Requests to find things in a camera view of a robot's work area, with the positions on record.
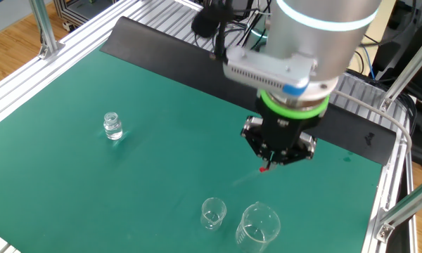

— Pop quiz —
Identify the small clear glass bottle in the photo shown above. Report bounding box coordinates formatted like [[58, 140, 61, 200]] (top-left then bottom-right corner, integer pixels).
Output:
[[103, 111, 124, 141]]

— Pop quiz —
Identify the small glass beaker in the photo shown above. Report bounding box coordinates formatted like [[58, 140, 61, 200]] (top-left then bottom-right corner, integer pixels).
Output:
[[200, 197, 228, 231]]

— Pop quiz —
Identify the black striped cart frame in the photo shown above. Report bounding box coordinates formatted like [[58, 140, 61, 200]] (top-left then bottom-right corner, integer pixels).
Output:
[[53, 0, 120, 32]]

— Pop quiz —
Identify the black rubber mat strip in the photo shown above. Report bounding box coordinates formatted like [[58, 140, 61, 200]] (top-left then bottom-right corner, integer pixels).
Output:
[[100, 16, 397, 166]]

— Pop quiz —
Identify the green flange ring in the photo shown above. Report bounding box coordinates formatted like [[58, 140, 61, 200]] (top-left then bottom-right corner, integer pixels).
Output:
[[260, 89, 331, 121]]

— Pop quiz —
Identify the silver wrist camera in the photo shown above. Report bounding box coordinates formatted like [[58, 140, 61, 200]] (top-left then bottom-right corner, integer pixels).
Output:
[[222, 45, 318, 97]]

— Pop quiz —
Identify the blue cable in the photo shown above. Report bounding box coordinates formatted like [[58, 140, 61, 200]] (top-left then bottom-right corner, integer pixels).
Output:
[[361, 44, 376, 80]]

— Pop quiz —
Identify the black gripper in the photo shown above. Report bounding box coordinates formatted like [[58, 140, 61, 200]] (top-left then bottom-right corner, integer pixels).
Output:
[[240, 99, 324, 170]]

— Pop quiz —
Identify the grey hose with metal connector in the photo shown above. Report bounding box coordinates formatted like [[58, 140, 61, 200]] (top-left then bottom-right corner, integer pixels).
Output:
[[332, 89, 413, 155]]

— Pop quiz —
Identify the aluminium frame post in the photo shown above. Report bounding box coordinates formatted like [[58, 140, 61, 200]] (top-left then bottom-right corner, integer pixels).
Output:
[[378, 26, 422, 112], [374, 182, 422, 243], [28, 0, 66, 60]]

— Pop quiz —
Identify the green table mat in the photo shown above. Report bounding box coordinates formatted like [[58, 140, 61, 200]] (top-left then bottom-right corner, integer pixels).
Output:
[[0, 45, 383, 253]]

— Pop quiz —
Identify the glass dropper with red bulb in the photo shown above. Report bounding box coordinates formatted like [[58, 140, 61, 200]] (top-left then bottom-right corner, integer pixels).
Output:
[[231, 164, 272, 186]]

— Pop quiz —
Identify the beige desk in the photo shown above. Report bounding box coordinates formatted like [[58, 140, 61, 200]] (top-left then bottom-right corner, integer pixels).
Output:
[[347, 0, 397, 77]]

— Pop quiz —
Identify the aluminium profile table frame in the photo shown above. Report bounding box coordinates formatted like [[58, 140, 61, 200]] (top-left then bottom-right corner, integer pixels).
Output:
[[0, 0, 419, 253]]

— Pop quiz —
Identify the black camera cable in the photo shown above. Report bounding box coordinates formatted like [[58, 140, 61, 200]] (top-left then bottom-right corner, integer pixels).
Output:
[[191, 0, 234, 63]]

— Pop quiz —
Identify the large glass beaker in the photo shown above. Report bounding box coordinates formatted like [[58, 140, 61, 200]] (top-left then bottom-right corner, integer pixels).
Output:
[[235, 201, 282, 253]]

